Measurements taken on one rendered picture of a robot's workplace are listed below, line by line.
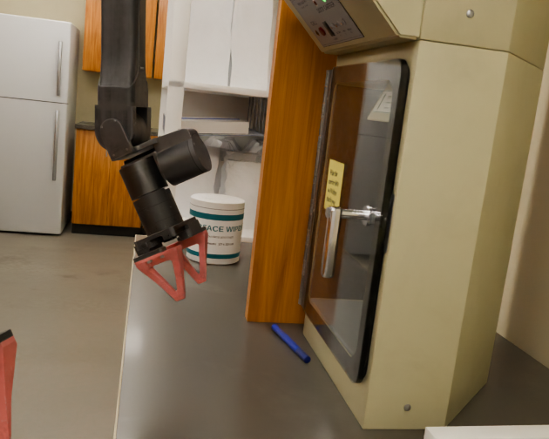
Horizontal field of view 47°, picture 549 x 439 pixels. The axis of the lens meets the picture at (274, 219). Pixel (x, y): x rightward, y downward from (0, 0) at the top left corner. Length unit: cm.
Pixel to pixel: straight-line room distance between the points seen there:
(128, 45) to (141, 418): 49
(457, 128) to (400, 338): 26
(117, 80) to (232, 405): 47
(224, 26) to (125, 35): 117
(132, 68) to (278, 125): 28
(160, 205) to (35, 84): 476
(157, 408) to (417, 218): 39
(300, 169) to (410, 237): 38
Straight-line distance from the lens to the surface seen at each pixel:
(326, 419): 84
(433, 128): 75
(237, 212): 147
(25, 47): 565
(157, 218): 91
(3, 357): 54
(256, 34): 199
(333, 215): 77
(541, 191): 126
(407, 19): 74
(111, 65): 93
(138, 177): 91
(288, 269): 112
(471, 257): 80
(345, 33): 87
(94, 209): 580
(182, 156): 88
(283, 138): 107
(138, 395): 85
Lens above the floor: 132
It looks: 10 degrees down
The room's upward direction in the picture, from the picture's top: 6 degrees clockwise
